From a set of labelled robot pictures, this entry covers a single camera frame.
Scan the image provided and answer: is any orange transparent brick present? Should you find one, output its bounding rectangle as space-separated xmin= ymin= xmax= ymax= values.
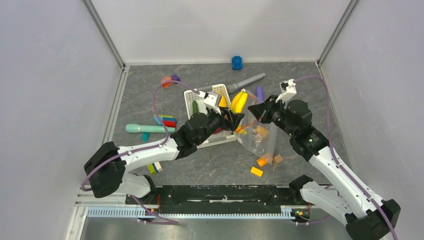
xmin=256 ymin=154 xmax=273 ymax=167

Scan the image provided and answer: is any teal small block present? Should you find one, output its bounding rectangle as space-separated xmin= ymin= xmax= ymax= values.
xmin=141 ymin=132 xmax=150 ymax=142

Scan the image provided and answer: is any dark green cucumber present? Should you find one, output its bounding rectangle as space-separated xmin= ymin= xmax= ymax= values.
xmin=192 ymin=100 xmax=199 ymax=115

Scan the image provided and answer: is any purple toy microphone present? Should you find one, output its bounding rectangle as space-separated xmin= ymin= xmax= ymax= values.
xmin=256 ymin=85 xmax=265 ymax=103

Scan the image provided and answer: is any white perforated plastic basket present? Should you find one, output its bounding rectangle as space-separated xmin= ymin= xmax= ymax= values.
xmin=183 ymin=83 xmax=241 ymax=149

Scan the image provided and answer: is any yellow round-top brick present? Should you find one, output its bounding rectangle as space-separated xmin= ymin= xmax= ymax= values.
xmin=255 ymin=125 xmax=269 ymax=139

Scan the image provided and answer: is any brown wooden cube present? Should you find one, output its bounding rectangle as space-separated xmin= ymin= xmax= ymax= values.
xmin=273 ymin=154 xmax=284 ymax=165

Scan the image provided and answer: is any grey toy microphone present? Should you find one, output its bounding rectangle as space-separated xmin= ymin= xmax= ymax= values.
xmin=226 ymin=72 xmax=266 ymax=94

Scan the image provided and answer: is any mint green toy microphone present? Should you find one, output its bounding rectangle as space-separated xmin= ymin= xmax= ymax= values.
xmin=125 ymin=123 xmax=176 ymax=134

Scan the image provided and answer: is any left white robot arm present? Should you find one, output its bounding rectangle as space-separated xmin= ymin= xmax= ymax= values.
xmin=80 ymin=91 xmax=245 ymax=204

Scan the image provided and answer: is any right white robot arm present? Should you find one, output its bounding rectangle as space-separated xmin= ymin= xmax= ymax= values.
xmin=248 ymin=79 xmax=401 ymax=240

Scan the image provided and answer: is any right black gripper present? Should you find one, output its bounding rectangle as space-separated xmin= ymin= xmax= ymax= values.
xmin=247 ymin=94 xmax=296 ymax=137

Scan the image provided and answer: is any green blue white block stack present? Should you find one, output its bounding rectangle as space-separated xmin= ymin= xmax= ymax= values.
xmin=147 ymin=162 xmax=163 ymax=175

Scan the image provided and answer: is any colourful block stack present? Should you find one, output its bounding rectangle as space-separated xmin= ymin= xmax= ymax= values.
xmin=153 ymin=115 xmax=177 ymax=128

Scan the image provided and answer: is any yellow banana bunch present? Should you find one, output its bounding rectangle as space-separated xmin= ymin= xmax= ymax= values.
xmin=230 ymin=90 xmax=249 ymax=114

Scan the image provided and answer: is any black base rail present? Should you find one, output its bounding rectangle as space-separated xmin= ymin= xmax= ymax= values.
xmin=125 ymin=185 xmax=308 ymax=217

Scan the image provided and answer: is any yellow squash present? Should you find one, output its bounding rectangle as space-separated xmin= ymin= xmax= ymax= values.
xmin=218 ymin=96 xmax=228 ymax=108

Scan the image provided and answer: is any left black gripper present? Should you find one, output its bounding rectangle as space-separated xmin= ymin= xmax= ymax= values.
xmin=196 ymin=105 xmax=244 ymax=145

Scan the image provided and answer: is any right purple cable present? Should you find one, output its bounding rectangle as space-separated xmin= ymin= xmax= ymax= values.
xmin=293 ymin=75 xmax=398 ymax=240

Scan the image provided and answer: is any blue toy car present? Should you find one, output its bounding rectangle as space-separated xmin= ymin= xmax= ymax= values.
xmin=231 ymin=56 xmax=243 ymax=70

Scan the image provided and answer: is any clear zip top bag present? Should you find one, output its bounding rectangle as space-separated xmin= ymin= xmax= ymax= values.
xmin=230 ymin=89 xmax=277 ymax=163

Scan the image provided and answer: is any yellow flat brick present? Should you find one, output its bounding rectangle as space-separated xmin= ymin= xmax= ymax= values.
xmin=250 ymin=167 xmax=264 ymax=177

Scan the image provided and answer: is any purple small block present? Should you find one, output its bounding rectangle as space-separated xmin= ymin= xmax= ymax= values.
xmin=170 ymin=74 xmax=180 ymax=84

